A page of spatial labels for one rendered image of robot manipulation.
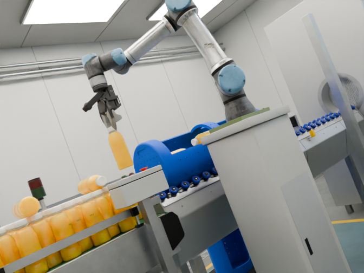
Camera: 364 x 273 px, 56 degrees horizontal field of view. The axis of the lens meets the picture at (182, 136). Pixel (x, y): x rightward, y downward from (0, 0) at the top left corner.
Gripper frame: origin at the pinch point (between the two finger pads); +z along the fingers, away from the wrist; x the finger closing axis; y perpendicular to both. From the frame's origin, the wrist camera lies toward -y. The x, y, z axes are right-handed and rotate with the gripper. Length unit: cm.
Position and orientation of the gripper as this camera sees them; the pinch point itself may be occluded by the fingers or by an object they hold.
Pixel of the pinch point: (111, 128)
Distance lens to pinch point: 158.5
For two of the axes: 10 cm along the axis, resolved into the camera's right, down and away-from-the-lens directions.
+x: -5.8, 2.7, 7.7
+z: 3.6, 9.3, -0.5
